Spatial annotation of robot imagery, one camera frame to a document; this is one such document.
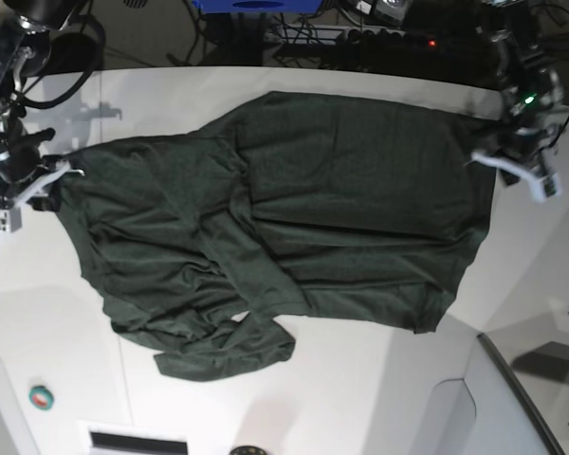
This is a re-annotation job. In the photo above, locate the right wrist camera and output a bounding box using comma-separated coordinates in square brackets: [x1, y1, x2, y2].
[0, 207, 22, 233]

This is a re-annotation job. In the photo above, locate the black power strip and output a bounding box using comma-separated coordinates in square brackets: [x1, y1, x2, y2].
[345, 28, 439, 50]

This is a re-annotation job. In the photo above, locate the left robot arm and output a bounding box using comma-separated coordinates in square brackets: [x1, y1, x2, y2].
[471, 1, 569, 201]

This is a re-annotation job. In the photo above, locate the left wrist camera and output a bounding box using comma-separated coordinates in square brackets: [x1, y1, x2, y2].
[529, 173, 562, 203]

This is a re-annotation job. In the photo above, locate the black round knob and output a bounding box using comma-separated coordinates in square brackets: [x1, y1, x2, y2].
[229, 446, 267, 455]

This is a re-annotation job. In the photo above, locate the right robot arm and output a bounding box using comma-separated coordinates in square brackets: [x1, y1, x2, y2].
[0, 1, 106, 212]

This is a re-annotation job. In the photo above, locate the dark green t-shirt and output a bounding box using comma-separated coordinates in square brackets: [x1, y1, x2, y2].
[57, 92, 496, 382]

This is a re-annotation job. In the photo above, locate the red green emergency button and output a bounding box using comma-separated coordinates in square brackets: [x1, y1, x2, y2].
[28, 385, 54, 410]

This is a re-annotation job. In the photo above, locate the blue box with oval hole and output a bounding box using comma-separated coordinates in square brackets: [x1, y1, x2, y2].
[193, 0, 322, 13]

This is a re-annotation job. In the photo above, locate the black round stool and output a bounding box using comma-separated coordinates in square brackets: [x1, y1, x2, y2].
[41, 33, 103, 76]

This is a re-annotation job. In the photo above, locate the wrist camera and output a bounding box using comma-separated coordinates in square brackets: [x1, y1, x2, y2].
[529, 173, 562, 203]
[0, 207, 22, 233]

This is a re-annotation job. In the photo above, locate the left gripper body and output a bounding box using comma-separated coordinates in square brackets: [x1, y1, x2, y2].
[471, 122, 562, 188]

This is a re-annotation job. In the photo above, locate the grey metal rail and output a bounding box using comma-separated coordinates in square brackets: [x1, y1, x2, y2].
[477, 334, 565, 455]

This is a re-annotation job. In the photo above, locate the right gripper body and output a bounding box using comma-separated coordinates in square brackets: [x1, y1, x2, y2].
[0, 126, 83, 211]

